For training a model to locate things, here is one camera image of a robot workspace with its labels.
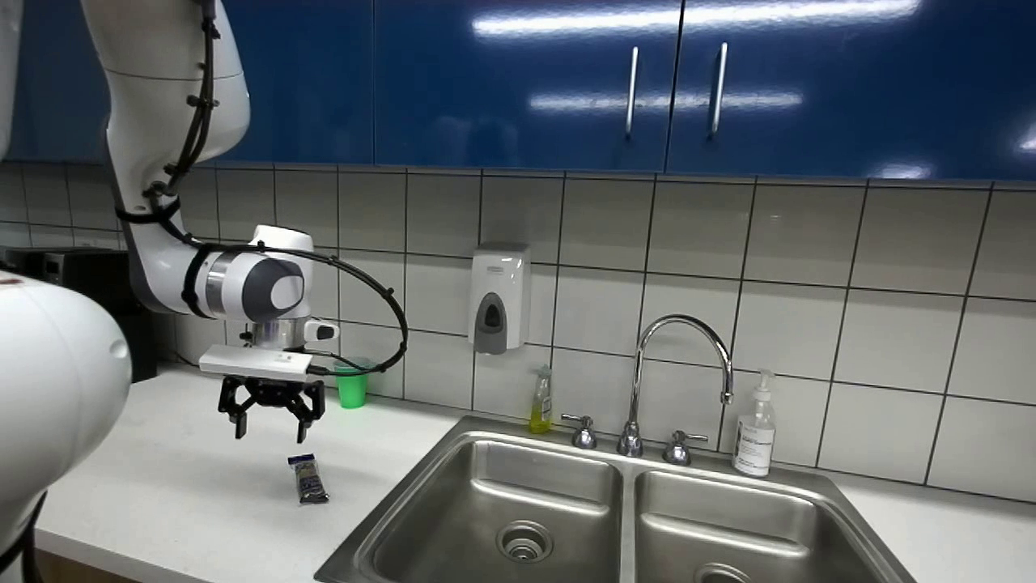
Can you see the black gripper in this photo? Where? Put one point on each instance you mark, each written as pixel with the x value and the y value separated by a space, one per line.
pixel 303 400

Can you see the dark chocolate bar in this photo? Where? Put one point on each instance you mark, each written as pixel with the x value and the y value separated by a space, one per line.
pixel 307 480

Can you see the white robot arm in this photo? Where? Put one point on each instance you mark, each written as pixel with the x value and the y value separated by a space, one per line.
pixel 175 98

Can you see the stainless double sink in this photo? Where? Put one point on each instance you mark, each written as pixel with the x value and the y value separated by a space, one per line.
pixel 489 503

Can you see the yellow dish soap bottle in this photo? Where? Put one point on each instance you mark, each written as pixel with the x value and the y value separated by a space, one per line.
pixel 543 403

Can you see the chrome gooseneck faucet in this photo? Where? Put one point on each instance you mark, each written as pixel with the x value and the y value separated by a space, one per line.
pixel 665 396

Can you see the clear pump soap bottle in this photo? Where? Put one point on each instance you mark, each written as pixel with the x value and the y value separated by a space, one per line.
pixel 754 436

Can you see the blue upper cabinets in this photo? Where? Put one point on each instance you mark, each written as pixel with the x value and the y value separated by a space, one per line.
pixel 817 87

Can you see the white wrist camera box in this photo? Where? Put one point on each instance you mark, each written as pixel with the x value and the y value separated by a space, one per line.
pixel 256 362

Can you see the white wall soap dispenser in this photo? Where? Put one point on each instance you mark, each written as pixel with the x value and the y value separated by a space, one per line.
pixel 501 299

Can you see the left silver cabinet handle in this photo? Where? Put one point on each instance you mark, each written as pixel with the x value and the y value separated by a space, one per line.
pixel 632 93

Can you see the silver cabinet handle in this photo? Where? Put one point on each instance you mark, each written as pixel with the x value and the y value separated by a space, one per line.
pixel 632 93
pixel 717 87

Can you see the right silver cabinet handle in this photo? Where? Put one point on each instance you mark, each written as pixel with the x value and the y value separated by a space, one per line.
pixel 717 87

